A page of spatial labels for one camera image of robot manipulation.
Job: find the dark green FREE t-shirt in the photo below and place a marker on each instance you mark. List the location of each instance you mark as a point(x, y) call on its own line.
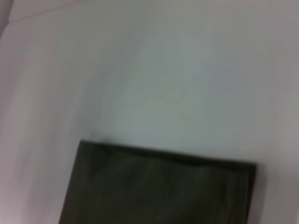
point(158, 191)

